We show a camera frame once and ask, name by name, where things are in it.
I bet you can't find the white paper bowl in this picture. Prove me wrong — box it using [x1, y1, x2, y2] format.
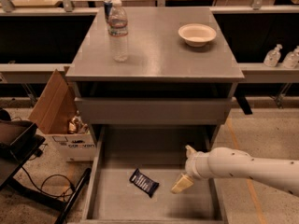
[178, 23, 217, 48]

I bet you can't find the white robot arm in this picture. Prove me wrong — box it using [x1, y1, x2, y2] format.
[171, 146, 299, 196]

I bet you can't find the clear plastic water bottle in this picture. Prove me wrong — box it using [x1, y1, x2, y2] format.
[108, 0, 128, 62]

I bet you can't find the open cardboard box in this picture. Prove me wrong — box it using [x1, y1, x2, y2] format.
[29, 70, 96, 161]

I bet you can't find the grey drawer cabinet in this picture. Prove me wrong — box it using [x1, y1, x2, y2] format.
[65, 6, 246, 159]

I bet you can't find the clear sanitizer bottle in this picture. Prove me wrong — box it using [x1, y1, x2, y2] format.
[263, 44, 282, 67]
[282, 46, 299, 69]

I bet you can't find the open grey middle drawer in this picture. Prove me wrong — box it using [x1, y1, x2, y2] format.
[82, 125, 227, 224]

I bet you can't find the dark blue rxbar wrapper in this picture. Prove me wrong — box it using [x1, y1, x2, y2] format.
[129, 169, 159, 198]

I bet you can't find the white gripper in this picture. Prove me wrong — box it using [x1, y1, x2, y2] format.
[171, 145, 209, 194]

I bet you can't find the right clear sanitizer bottle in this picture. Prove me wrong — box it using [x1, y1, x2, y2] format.
[282, 46, 299, 69]

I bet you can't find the left clear sanitizer bottle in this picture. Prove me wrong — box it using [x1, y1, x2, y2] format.
[263, 44, 282, 67]

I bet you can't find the blue drink can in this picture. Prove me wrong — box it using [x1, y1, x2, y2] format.
[103, 0, 114, 22]

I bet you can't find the black floor cable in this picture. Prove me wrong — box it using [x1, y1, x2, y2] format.
[20, 142, 77, 203]

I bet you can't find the grey metal shelf rail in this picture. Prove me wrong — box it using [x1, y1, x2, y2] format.
[0, 63, 299, 84]

